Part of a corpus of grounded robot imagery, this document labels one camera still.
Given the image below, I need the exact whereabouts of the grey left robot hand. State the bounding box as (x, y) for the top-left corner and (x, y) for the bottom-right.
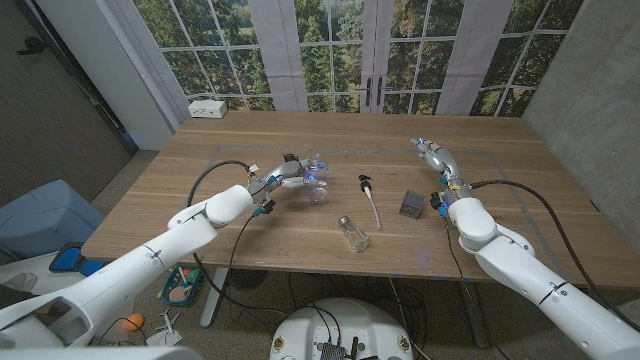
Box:
(248, 154), (329, 204)

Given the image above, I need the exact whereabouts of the clear plastic spray bottle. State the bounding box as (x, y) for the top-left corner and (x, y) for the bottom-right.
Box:
(299, 153), (331, 205)

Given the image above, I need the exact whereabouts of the black spray head white tube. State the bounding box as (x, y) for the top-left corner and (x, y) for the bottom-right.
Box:
(357, 174), (382, 231)

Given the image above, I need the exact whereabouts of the grey cube speaker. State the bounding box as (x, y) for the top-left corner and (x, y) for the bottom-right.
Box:
(398, 189), (426, 220)

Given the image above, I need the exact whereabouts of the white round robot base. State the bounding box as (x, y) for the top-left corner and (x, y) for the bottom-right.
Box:
(268, 297), (415, 360)

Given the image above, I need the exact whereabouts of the small clear glass jar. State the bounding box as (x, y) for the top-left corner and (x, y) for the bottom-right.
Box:
(337, 215), (371, 254)

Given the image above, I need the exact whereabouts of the white power strip box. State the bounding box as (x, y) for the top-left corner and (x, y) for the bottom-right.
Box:
(187, 99), (228, 120)

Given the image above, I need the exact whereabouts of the printed window backdrop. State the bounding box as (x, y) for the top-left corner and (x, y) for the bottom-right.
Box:
(107, 0), (586, 119)

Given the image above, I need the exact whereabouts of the white table leg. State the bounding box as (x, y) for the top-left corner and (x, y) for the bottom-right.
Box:
(200, 267), (230, 330)

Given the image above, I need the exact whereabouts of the teal toy basket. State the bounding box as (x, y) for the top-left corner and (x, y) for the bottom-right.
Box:
(159, 265), (205, 307)

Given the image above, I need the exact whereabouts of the white toy airplane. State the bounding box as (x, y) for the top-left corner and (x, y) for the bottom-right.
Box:
(145, 308), (184, 348)

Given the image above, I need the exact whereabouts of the blue and black foot pedal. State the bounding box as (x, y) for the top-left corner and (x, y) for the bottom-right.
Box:
(48, 242), (117, 282)

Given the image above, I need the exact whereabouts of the grey table leg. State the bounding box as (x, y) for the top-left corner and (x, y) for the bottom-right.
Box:
(459, 281), (490, 350)

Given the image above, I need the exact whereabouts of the blue-grey plastic bin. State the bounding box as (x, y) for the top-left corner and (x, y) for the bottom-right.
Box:
(0, 179), (106, 261)

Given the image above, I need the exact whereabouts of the dark wooden door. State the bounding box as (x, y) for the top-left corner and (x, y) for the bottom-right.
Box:
(0, 0), (139, 206)

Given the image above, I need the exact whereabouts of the white robot torso shell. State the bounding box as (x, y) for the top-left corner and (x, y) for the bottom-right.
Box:
(0, 345), (204, 360)

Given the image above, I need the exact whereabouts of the grey sneaker with laces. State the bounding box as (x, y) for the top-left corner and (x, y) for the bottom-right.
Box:
(2, 272), (39, 293)

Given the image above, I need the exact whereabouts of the dark trouser leg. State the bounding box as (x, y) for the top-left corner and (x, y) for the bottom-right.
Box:
(0, 284), (31, 310)

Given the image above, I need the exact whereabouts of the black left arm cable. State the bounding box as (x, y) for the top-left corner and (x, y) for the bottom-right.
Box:
(187, 159), (251, 209)

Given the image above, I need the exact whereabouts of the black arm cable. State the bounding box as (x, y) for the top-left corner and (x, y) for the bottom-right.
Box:
(469, 179), (640, 331)
(187, 159), (251, 209)

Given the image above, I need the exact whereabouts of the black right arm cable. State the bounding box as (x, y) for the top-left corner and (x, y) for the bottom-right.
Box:
(469, 179), (640, 331)

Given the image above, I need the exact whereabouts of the black door handle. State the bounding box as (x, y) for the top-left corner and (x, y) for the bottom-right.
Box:
(16, 35), (50, 56)

